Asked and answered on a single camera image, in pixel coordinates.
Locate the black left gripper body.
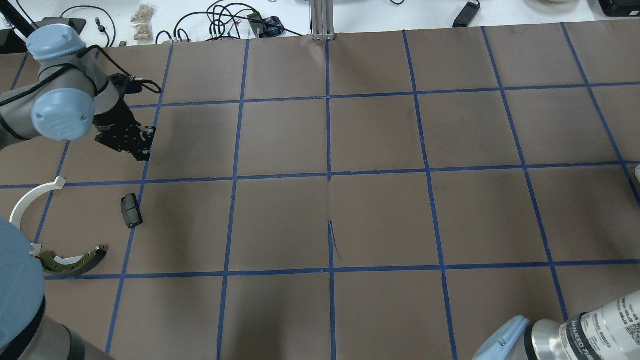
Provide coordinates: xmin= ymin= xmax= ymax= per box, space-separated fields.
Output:
xmin=93 ymin=98 xmax=151 ymax=153

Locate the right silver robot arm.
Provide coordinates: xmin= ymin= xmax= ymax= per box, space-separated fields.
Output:
xmin=473 ymin=291 xmax=640 ymax=360

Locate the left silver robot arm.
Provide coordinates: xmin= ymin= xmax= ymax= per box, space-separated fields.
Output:
xmin=0 ymin=23 xmax=157 ymax=360

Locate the white curved plastic clamp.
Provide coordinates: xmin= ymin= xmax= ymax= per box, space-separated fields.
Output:
xmin=9 ymin=177 xmax=67 ymax=231

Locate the olive green brake shoe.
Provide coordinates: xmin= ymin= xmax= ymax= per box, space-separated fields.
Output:
xmin=39 ymin=244 xmax=109 ymax=278

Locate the brown paper table cover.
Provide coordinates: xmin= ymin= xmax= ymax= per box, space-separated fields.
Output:
xmin=1 ymin=19 xmax=640 ymax=360

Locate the aluminium frame post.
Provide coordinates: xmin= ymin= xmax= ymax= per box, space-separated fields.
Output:
xmin=309 ymin=0 xmax=336 ymax=41

